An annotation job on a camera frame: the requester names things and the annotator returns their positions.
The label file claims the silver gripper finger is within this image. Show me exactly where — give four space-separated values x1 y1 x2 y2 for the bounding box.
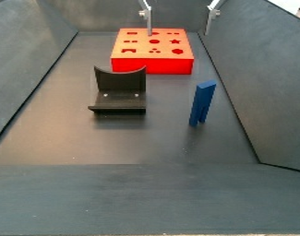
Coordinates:
137 0 151 35
204 0 221 35

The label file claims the blue square-circle peg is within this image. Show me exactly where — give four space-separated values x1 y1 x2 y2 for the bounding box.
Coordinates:
189 80 216 126

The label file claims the red shape-sorter board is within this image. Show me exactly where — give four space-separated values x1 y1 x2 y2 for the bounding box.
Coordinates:
110 29 194 75

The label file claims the black curved stand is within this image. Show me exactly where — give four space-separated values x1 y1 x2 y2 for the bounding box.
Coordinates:
87 67 146 112

